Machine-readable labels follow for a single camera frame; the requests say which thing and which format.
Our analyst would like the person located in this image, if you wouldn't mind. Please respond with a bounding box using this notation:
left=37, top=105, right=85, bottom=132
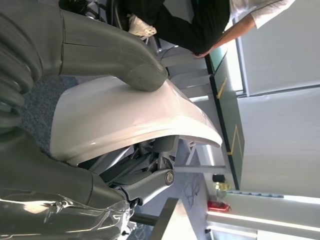
left=125, top=0, right=297, bottom=60

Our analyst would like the green-topped table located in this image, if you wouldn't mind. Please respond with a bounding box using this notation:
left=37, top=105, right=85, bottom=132
left=204, top=49, right=246, bottom=191

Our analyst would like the small red object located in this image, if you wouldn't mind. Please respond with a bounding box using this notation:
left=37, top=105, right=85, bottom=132
left=207, top=200, right=232, bottom=214

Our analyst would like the steel workbench table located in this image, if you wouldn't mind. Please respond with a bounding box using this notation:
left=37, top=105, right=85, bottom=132
left=130, top=197, right=201, bottom=240

